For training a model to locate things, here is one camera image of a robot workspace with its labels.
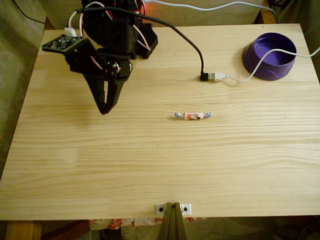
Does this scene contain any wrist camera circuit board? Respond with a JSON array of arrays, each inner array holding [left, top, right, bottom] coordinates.
[[41, 34, 88, 54]]

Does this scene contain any black USB cable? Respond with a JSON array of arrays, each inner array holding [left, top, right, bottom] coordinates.
[[74, 6, 210, 83]]

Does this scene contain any floral cloth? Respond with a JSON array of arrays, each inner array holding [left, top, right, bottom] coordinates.
[[88, 216, 208, 232]]

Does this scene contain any white red servo wire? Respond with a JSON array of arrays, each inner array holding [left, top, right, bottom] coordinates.
[[78, 1, 113, 36]]

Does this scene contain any thin black cable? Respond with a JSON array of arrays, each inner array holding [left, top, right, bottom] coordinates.
[[12, 0, 47, 25]]

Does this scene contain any purple bowl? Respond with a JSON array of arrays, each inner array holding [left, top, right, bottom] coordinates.
[[241, 32, 298, 82]]

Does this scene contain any orange wooden furniture part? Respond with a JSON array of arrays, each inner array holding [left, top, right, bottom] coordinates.
[[257, 8, 278, 25]]

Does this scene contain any candy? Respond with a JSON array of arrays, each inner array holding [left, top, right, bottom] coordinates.
[[174, 110, 213, 121]]

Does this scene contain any brown wooden beam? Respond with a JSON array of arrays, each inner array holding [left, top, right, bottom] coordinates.
[[41, 219, 91, 240]]

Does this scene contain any white USB cable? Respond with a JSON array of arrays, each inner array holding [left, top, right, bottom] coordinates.
[[207, 47, 320, 87]]

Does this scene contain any small metal bracket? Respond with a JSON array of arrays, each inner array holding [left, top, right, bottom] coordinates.
[[154, 203, 167, 216], [180, 202, 193, 216]]

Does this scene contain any pale grey cable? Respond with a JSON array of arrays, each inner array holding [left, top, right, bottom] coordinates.
[[143, 0, 279, 22]]

